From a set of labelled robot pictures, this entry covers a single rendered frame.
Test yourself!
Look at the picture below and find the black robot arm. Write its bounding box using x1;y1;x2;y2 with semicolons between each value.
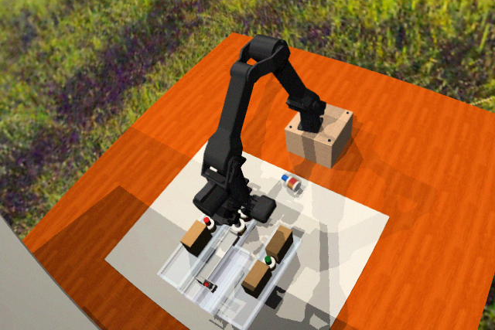
193;34;327;226

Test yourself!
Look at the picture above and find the orange and white bottle with blue cap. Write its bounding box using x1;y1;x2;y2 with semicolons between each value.
282;175;302;192

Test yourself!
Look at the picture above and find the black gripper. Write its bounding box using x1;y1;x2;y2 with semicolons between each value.
228;178;277;223

